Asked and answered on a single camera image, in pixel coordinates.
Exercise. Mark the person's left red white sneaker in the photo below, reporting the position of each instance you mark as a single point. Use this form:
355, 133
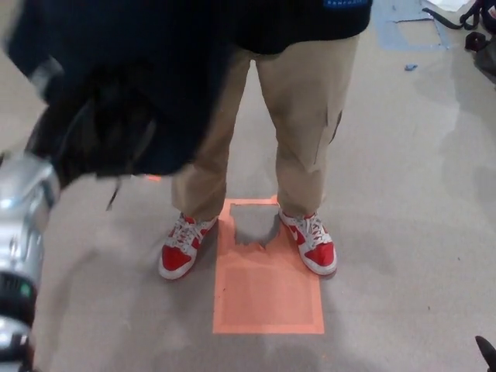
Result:
315, 252

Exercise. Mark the small blue tape scrap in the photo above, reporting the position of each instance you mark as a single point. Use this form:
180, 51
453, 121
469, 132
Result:
410, 67

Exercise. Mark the small orange tape scrap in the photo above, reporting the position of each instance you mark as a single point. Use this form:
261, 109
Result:
153, 178

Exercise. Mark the white paper sheet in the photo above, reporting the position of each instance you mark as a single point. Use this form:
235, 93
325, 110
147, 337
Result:
449, 4

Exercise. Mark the person's black sweater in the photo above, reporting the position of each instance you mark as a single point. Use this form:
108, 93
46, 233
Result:
302, 23

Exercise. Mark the dark blue coat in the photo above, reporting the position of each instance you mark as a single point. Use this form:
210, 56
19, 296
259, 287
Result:
135, 97

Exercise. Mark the blue floor tape frame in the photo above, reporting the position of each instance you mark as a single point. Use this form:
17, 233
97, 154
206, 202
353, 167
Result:
387, 38

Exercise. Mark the person's red white sneaker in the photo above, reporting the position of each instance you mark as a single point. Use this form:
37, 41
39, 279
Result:
315, 252
178, 255

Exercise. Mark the person's beige trousers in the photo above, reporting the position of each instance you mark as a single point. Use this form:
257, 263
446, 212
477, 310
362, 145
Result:
298, 116

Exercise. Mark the person's right red white sneaker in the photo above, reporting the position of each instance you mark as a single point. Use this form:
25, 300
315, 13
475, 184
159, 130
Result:
178, 255

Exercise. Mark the robot right black hand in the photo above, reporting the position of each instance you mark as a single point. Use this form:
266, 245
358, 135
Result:
487, 356

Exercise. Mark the robot left silver arm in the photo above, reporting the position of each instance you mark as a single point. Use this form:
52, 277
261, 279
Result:
23, 217

